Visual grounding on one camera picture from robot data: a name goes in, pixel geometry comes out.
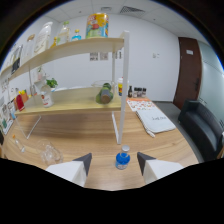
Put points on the orange patterned paper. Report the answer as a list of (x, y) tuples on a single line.
[(141, 104)]

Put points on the yellow snack canister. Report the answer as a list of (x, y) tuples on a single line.
[(97, 26)]

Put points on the white frame wooden shelf rack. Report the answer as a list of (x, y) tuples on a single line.
[(73, 106)]

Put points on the green potted plant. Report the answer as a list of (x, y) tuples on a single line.
[(52, 83)]

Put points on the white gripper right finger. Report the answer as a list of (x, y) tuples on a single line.
[(156, 168)]

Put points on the brown door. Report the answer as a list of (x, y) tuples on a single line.
[(188, 73)]

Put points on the black sofa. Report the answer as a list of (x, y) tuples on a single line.
[(203, 128)]

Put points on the white notebook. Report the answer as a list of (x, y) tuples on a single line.
[(156, 121)]

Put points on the white milk bottle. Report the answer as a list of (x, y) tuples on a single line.
[(43, 38)]

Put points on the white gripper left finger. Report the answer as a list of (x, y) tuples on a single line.
[(71, 170)]

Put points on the small dark spice jar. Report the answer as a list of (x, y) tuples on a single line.
[(139, 92), (144, 92), (135, 93)]

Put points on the clear bottle with red label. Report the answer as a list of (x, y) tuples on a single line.
[(47, 98)]

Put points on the blue liquid bottle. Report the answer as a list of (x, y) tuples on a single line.
[(122, 160)]

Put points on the dark glass bottle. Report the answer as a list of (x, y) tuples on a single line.
[(130, 92)]

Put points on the clear bottle with green cap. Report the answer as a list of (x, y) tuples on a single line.
[(63, 35)]

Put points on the clear bottle with orange cap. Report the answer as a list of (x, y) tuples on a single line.
[(18, 144)]

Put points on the red liquid bottle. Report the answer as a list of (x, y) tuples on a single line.
[(20, 103)]

